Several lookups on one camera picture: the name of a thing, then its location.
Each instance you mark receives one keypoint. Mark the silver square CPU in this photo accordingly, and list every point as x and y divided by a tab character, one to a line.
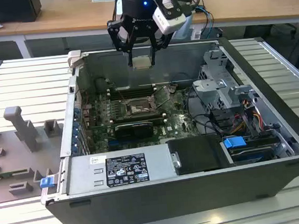
142	63

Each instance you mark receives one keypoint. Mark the blue case latch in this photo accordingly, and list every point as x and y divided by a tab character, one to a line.
46	182

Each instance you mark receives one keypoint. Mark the black RAM slot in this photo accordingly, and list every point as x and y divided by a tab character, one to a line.
161	120
136	116
126	89
126	94

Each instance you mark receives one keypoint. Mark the black computer box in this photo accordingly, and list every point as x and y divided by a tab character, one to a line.
4	9

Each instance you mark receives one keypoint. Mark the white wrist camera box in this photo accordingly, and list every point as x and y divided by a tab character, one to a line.
168	20

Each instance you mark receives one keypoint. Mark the round coin battery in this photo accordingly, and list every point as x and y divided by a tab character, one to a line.
173	89

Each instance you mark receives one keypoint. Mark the black graphics card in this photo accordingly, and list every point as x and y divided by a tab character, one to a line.
134	130

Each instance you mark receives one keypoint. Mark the small white barcode sticker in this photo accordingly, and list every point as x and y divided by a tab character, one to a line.
98	159

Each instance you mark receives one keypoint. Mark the black plastic air shroud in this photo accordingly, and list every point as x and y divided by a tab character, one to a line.
196	155

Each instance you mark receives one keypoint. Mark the CPU socket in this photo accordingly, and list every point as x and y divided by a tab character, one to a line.
138	108

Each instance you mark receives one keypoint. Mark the silver power supply unit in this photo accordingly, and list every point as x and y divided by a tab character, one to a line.
81	176

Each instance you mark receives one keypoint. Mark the green motherboard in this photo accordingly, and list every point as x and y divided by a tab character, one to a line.
176	120

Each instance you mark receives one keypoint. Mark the hard disk drive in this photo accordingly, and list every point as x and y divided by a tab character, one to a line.
249	155

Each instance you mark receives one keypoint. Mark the grey metal drive cage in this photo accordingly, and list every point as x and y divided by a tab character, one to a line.
208	87

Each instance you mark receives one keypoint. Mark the wooden desk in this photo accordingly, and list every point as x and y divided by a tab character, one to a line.
76	15

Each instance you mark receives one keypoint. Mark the grey parts rack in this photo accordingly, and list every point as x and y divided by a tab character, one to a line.
27	134

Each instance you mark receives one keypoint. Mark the black label sticker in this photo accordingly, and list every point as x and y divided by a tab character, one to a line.
126	170

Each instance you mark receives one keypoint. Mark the green RAM stick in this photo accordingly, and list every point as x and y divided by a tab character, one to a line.
7	174

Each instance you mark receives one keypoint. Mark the dark grey PC case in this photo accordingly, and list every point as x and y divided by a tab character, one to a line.
174	202

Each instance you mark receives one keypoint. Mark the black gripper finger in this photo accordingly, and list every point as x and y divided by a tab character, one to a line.
153	56
112	34

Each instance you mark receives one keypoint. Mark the blue disk carrier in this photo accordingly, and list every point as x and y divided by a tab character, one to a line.
233	143

